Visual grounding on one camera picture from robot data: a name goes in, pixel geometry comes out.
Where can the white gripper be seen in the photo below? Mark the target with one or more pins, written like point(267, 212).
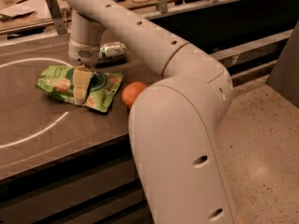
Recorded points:
point(83, 54)

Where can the green rice chip bag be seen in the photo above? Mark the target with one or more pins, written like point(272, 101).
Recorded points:
point(57, 82)

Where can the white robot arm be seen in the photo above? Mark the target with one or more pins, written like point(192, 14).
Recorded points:
point(173, 122)

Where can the orange fruit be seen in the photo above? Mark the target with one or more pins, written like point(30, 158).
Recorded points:
point(131, 92)

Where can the white paper sheets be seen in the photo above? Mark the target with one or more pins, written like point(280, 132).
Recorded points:
point(39, 7)

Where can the left metal bracket post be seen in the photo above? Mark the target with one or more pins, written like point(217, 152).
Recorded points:
point(56, 16)

